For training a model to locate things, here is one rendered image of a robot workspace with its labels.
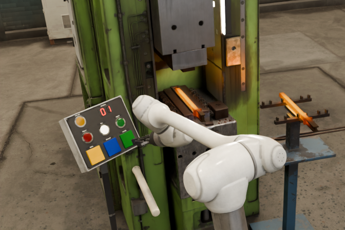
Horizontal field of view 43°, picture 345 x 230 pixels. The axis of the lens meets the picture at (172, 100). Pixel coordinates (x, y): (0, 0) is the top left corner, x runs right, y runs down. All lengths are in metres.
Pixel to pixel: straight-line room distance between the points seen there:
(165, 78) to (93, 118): 0.84
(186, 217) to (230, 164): 1.54
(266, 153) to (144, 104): 0.62
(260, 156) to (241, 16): 1.38
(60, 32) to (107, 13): 5.49
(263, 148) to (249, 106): 1.49
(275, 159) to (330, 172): 2.48
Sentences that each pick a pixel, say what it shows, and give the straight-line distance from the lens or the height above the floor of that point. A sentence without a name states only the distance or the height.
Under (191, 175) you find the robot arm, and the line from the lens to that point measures 1.25.
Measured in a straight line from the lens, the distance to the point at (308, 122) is 2.38.
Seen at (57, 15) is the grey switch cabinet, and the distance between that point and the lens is 7.72.
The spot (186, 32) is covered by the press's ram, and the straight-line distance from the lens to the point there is 2.30.
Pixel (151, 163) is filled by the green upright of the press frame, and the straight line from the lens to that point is 2.71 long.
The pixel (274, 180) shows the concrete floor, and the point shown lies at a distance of 3.63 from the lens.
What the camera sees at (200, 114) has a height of 1.02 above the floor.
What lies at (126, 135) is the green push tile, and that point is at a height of 1.03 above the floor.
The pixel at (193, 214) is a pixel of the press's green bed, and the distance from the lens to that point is 2.85.
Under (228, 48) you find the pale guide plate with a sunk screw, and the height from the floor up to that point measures 1.30.
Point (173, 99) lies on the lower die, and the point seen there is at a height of 0.99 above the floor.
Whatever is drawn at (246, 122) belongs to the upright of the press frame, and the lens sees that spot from 2.84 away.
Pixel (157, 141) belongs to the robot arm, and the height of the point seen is 1.14.
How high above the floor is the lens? 2.09
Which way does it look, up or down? 25 degrees down
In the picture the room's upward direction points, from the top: 5 degrees counter-clockwise
